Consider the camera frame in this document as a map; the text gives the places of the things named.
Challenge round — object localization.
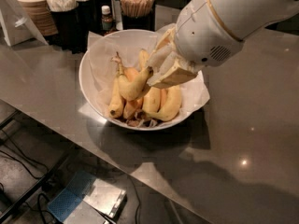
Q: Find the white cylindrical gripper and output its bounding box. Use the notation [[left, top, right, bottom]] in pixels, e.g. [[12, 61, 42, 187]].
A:
[[147, 0, 244, 89]]

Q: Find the curved yellow banana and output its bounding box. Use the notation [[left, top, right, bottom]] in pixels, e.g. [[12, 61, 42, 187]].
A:
[[111, 53, 153, 101]]

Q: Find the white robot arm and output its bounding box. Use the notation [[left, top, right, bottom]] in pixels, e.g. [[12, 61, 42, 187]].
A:
[[148, 0, 299, 88]]

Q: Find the middle yellow banana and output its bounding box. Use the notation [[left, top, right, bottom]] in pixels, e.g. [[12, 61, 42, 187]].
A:
[[138, 49, 161, 112]]

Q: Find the white ceramic bowl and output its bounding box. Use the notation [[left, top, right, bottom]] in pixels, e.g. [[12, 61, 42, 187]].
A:
[[78, 28, 200, 132]]

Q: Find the orange ripe banana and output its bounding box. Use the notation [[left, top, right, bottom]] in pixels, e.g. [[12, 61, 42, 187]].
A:
[[123, 67, 143, 119]]

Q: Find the white paper bowl liner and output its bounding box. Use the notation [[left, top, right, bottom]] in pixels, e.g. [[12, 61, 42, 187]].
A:
[[86, 23, 211, 119]]

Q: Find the small yellow banana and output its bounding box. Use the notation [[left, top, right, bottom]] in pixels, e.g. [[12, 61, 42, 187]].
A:
[[108, 77, 124, 119]]

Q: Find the black stir stick holder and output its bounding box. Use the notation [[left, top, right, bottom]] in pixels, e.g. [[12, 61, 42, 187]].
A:
[[121, 11, 155, 31]]

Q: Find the wooden stir sticks bundle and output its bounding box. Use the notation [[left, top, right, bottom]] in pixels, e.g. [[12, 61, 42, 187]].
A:
[[120, 0, 155, 18]]

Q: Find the small brown glass bottle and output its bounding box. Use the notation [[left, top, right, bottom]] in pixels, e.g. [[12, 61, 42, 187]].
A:
[[101, 6, 113, 31]]

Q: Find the black condiment organizer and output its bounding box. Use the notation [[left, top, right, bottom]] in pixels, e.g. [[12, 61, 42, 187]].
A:
[[50, 0, 111, 53]]

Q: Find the silver metal floor box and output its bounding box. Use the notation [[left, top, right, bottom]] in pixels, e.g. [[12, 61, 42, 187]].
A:
[[64, 177, 128, 224]]

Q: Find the blue perforated floor mat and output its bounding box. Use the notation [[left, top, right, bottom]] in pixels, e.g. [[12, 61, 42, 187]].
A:
[[48, 171, 96, 222]]

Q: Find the black metal table frame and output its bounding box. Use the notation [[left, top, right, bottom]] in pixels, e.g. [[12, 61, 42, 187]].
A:
[[0, 111, 74, 224]]

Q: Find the black floor cable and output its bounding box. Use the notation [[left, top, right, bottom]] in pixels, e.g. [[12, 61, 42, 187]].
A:
[[0, 128, 50, 180]]

